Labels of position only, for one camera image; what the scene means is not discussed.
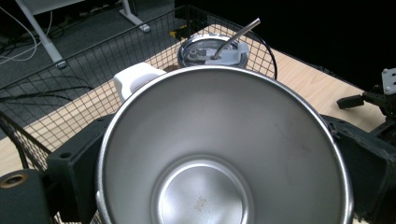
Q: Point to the white metal desk leg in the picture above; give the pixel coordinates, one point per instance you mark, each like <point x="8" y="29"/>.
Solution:
<point x="40" y="34"/>
<point x="130" y="15"/>

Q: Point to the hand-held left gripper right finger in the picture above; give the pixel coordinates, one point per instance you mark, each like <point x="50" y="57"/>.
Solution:
<point x="373" y="174"/>

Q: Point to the yellow black hazard tape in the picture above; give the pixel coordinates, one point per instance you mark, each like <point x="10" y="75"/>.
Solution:
<point x="178" y="31"/>

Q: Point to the steel cup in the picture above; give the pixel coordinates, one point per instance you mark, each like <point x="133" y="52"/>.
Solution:
<point x="218" y="124"/>

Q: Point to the white desk top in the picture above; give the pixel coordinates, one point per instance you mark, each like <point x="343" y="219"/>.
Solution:
<point x="49" y="4"/>

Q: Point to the white cup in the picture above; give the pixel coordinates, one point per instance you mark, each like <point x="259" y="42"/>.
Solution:
<point x="130" y="81"/>

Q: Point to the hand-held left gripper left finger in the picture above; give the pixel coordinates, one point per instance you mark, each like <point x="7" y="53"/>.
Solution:
<point x="77" y="168"/>

